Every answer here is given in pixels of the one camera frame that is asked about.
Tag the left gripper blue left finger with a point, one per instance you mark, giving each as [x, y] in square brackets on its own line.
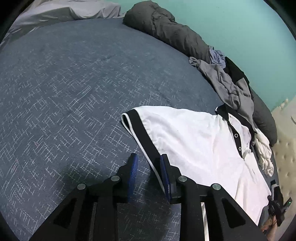
[90, 212]

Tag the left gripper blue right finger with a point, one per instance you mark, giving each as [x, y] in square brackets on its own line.
[207, 212]

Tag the white long sleeve garment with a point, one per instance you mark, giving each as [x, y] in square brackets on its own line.
[264, 153]

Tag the white polo shirt black collar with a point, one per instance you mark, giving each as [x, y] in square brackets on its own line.
[207, 148]

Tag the person right hand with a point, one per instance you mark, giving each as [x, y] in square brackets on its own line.
[269, 228]

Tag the cream tufted headboard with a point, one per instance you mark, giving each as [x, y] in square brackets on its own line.
[284, 151]

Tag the grey sweatshirt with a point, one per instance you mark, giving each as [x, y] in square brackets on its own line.
[237, 96]

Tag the blue-grey bed sheet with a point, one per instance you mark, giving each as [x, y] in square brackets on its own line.
[64, 88]

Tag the black garment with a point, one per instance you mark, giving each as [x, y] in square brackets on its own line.
[234, 72]

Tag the blue-purple crumpled garment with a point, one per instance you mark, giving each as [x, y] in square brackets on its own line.
[217, 57]

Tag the light grey satin blanket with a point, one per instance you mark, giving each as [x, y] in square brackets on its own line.
[44, 13]

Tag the dark grey rolled duvet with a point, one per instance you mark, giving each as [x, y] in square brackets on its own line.
[150, 18]

